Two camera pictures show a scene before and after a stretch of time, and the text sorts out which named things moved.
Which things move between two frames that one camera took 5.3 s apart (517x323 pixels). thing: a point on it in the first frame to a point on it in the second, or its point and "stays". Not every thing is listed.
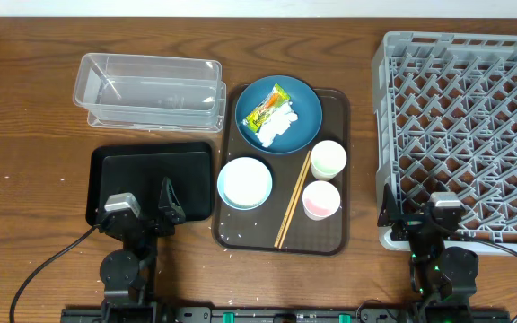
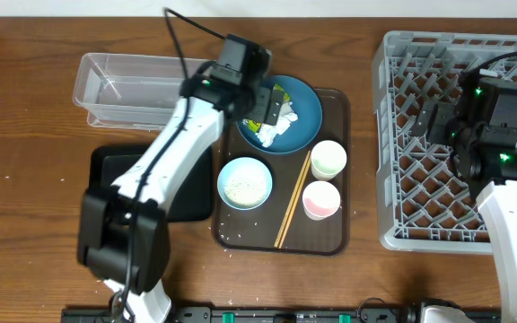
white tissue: (276, 124) stays
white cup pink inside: (320, 200) stays
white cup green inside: (328, 159) stays
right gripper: (409, 221) to (442, 114)
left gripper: (169, 213) to (261, 106)
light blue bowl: (244, 184) stays
